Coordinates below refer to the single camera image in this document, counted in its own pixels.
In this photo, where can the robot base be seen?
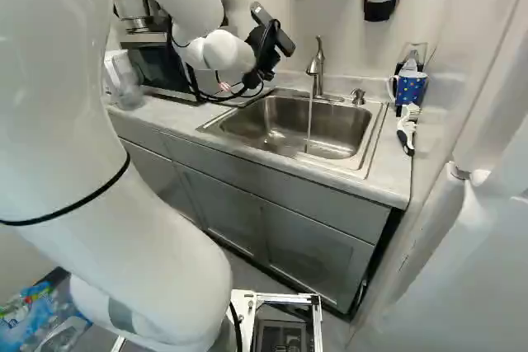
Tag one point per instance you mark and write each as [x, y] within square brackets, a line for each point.
[284, 323]

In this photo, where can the black and steel microwave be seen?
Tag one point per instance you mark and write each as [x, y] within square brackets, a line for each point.
[158, 67]

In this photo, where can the grey kitchen counter with cabinets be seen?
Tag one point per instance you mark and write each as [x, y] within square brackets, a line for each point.
[264, 187]

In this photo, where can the silver sink soap pump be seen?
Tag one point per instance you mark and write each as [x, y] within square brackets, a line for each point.
[357, 96]

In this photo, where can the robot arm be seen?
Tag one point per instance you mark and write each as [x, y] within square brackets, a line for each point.
[66, 129]

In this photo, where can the white and blue dish brush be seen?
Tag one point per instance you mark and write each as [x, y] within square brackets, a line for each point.
[406, 129]

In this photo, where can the stainless steel sink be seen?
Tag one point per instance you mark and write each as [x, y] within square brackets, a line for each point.
[284, 121]

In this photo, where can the blue dotted mug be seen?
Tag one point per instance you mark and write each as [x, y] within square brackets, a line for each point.
[410, 88]

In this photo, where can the bin with colourful wrappers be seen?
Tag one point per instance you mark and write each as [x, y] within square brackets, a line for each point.
[37, 315]

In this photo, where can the silver tap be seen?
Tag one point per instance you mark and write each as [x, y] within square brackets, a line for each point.
[317, 65]

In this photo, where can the white container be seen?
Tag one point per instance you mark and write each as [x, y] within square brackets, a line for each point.
[110, 69]

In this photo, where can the white fridge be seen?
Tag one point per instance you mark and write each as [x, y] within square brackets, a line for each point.
[474, 142]

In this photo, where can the stainless steel coffee maker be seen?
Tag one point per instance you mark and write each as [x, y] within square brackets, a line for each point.
[132, 1]

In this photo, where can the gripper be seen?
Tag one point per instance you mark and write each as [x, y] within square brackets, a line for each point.
[264, 45]

